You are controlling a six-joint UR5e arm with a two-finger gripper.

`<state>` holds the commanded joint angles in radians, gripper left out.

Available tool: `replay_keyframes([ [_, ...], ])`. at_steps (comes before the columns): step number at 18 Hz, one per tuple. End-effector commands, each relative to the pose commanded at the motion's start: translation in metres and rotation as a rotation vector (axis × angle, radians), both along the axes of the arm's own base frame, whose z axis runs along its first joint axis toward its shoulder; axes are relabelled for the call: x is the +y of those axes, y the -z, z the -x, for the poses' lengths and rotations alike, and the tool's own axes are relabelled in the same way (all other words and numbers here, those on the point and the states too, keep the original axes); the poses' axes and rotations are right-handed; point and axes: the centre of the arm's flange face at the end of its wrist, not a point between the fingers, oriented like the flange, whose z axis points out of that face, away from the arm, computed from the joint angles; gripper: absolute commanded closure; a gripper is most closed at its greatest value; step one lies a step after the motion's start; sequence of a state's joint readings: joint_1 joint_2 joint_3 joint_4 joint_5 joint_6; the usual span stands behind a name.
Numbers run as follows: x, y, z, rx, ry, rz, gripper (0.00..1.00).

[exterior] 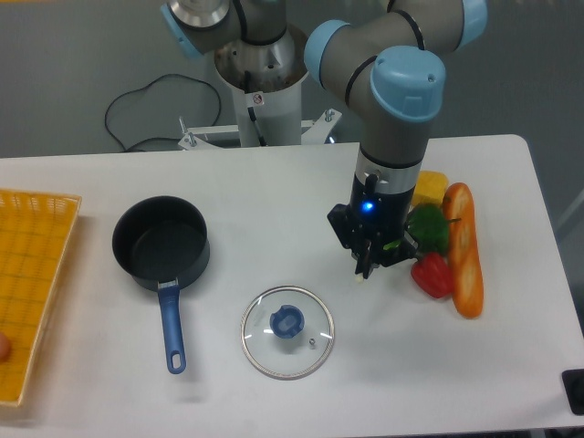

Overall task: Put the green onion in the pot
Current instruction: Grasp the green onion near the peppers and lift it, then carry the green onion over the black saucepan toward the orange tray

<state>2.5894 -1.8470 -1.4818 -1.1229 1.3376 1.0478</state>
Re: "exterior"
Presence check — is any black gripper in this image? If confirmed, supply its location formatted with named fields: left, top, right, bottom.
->
left=327, top=175, right=418, bottom=276

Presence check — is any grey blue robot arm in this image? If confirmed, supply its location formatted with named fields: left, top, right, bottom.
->
left=161, top=1, right=488, bottom=277

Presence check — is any red bell pepper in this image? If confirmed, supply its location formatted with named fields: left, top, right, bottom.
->
left=411, top=252, right=454, bottom=299

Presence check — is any green bell pepper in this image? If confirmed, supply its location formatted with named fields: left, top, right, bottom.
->
left=406, top=203, right=458, bottom=256

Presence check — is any yellow bell pepper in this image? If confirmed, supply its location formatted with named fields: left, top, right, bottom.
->
left=411, top=171, right=449, bottom=207

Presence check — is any orange baguette bread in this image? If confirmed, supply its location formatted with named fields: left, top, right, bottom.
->
left=443, top=182, right=484, bottom=318

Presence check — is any glass lid with blue knob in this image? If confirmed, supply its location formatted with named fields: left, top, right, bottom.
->
left=240, top=286, right=335, bottom=381

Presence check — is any black object at table edge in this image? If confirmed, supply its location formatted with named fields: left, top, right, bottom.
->
left=561, top=369, right=584, bottom=416

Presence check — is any yellow woven basket tray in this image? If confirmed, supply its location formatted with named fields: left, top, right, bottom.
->
left=1, top=189, right=82, bottom=407

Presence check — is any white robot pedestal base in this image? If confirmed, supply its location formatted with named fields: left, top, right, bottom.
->
left=178, top=25, right=342, bottom=150

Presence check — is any dark pot with blue handle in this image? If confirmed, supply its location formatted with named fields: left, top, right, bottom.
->
left=112, top=195, right=210, bottom=374

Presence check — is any black cable on floor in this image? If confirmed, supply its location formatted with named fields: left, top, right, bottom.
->
left=104, top=73, right=223, bottom=152

